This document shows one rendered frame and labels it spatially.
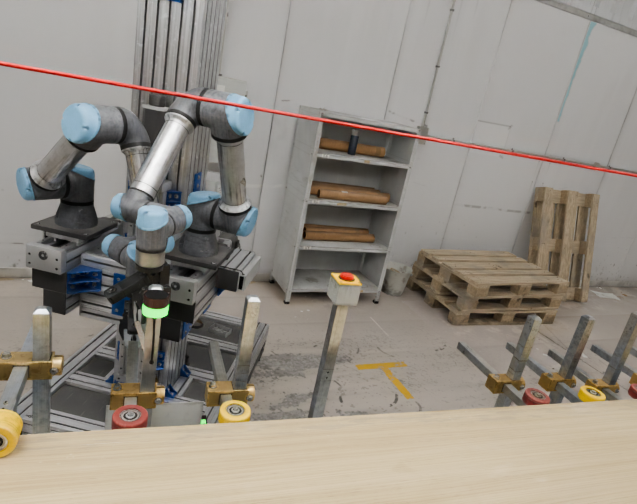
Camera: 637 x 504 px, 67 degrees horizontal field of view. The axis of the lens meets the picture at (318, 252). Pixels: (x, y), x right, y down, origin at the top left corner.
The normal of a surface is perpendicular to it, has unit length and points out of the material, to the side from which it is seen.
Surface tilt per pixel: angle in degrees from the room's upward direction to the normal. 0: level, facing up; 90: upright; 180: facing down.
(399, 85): 90
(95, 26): 90
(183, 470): 0
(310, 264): 90
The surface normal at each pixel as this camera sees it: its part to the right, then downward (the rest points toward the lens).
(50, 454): 0.19, -0.93
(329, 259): 0.38, 0.36
